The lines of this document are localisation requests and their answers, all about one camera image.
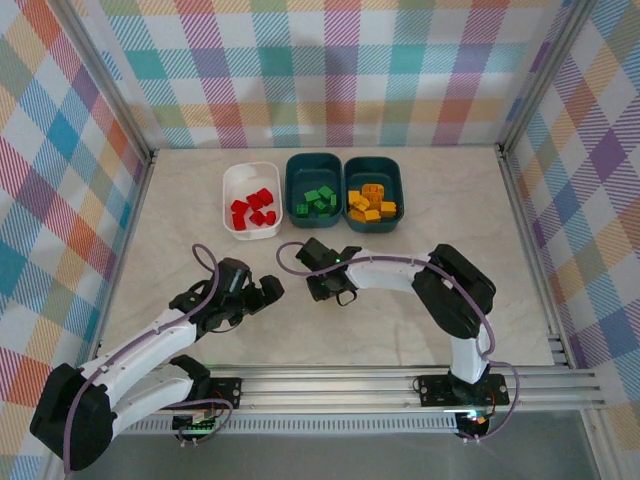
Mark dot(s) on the green lego brick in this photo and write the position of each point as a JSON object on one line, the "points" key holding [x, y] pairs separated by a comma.
{"points": [[326, 191], [312, 194], [333, 200], [302, 210], [322, 214], [318, 205]]}

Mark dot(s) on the red lego brick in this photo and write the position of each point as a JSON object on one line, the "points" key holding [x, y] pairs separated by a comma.
{"points": [[266, 196], [257, 217], [255, 200], [270, 216], [239, 221], [240, 206]]}

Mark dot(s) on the long yellow lego brick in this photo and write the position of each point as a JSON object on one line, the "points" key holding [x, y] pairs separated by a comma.
{"points": [[354, 196]]}

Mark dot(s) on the large orange lego brick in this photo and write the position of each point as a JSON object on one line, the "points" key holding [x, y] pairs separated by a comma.
{"points": [[373, 190]]}

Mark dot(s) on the teal plastic container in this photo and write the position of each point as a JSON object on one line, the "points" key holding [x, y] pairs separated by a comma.
{"points": [[385, 172], [310, 172]]}

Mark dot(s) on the white plastic container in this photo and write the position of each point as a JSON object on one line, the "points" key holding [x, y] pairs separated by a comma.
{"points": [[240, 182]]}

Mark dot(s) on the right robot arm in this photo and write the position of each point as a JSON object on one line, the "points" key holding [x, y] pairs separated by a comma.
{"points": [[450, 295]]}

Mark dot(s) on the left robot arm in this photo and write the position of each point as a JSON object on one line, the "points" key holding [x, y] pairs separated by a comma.
{"points": [[70, 420]]}

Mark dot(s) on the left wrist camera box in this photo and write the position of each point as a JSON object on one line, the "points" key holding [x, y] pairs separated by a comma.
{"points": [[235, 277]]}

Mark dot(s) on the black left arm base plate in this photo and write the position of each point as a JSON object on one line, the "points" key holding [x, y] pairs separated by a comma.
{"points": [[227, 392]]}

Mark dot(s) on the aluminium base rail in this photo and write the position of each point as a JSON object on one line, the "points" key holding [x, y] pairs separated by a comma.
{"points": [[325, 395]]}

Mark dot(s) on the aluminium floor rail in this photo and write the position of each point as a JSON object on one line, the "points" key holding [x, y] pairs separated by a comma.
{"points": [[137, 200], [517, 200]]}

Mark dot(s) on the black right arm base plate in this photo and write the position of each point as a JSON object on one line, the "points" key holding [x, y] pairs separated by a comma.
{"points": [[435, 390]]}

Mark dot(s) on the aluminium corner post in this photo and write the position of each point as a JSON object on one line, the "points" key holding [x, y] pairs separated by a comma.
{"points": [[134, 125], [530, 100]]}

